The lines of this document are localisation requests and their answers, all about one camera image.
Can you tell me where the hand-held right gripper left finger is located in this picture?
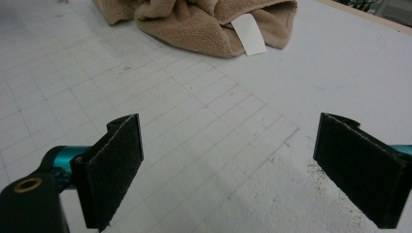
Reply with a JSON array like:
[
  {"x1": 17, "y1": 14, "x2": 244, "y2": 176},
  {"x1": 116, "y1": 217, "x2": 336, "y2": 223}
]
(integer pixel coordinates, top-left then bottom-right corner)
[{"x1": 70, "y1": 113, "x2": 145, "y2": 233}]

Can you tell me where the white grid mat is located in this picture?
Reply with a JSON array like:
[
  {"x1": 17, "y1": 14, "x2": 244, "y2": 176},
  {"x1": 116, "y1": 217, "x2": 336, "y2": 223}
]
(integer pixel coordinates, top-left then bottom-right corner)
[{"x1": 0, "y1": 0, "x2": 412, "y2": 233}]

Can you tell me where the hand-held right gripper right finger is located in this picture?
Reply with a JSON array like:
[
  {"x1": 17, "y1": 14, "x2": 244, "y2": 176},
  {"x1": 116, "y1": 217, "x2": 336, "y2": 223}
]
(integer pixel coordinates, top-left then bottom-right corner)
[{"x1": 312, "y1": 112, "x2": 412, "y2": 230}]

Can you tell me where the beige towel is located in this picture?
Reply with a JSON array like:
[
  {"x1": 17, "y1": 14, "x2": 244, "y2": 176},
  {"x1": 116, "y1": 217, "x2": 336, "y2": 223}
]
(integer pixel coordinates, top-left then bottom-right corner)
[{"x1": 91, "y1": 0, "x2": 298, "y2": 59}]

